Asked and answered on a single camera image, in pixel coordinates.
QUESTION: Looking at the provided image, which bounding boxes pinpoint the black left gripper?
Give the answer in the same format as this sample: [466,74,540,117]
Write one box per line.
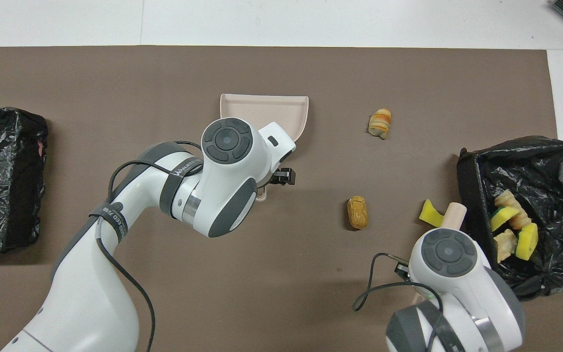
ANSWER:
[262,168,296,186]

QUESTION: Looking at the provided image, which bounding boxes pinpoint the beige hand brush black bristles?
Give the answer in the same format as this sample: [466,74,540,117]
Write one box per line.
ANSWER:
[410,202,468,301]

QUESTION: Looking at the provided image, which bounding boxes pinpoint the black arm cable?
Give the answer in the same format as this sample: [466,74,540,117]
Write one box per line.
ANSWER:
[97,141,204,352]
[352,253,444,313]

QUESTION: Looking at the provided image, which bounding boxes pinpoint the striped orange bread roll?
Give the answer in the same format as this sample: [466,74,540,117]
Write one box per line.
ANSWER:
[494,229,518,262]
[368,108,392,140]
[494,190,532,230]

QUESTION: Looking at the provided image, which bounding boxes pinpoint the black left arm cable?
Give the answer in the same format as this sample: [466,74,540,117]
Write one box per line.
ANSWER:
[97,141,204,352]

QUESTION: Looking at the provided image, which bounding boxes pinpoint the yellow sponge piece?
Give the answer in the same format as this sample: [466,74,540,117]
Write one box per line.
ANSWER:
[515,222,539,261]
[419,198,451,228]
[490,205,520,233]

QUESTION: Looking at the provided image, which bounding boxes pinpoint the brown bread loaf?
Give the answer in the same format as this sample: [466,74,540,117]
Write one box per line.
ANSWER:
[347,196,369,230]

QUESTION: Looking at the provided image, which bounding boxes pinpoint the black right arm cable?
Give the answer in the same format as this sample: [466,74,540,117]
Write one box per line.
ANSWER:
[352,253,444,313]

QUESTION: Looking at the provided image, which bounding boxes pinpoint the brown paper table mat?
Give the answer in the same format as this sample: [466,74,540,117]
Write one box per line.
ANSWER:
[0,45,563,352]

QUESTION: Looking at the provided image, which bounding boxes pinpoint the beige plastic dustpan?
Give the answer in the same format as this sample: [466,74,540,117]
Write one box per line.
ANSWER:
[220,93,310,202]

